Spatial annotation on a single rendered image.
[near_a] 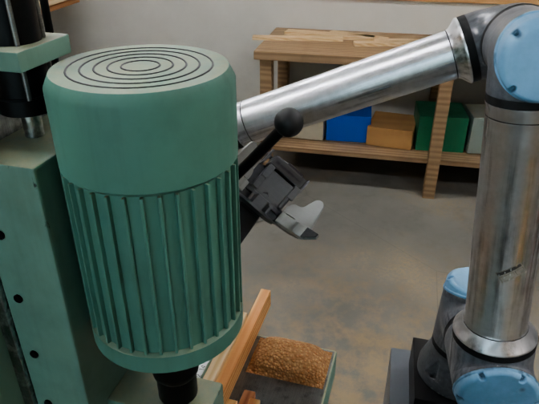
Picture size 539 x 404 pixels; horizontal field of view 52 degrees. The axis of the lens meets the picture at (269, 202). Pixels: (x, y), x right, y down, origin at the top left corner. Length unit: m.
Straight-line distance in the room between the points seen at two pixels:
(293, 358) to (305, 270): 1.78
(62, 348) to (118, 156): 0.29
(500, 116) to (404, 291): 1.88
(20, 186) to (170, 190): 0.16
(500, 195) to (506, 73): 0.20
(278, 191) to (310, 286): 1.91
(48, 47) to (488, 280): 0.77
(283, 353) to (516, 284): 0.42
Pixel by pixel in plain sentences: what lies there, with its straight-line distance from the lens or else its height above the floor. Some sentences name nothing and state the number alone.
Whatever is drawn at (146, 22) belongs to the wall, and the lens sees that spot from 4.17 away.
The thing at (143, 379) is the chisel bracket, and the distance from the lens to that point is 0.80.
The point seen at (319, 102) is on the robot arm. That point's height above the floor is 1.31.
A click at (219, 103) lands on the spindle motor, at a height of 1.48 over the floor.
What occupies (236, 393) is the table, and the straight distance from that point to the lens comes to 0.99.
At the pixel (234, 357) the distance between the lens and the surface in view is 1.00.
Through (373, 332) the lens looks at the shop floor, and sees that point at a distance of 2.46.
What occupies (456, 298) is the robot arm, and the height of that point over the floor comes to 0.89.
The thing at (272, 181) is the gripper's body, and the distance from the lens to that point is 0.78.
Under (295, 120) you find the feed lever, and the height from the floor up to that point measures 1.42.
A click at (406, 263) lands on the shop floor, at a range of 2.90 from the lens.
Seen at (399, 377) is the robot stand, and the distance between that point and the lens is 1.53.
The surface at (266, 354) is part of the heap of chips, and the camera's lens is 1.01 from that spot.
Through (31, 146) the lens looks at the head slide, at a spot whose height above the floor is 1.42.
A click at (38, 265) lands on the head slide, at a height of 1.30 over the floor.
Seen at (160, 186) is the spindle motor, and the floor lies 1.42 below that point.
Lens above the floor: 1.65
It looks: 29 degrees down
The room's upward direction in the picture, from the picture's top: straight up
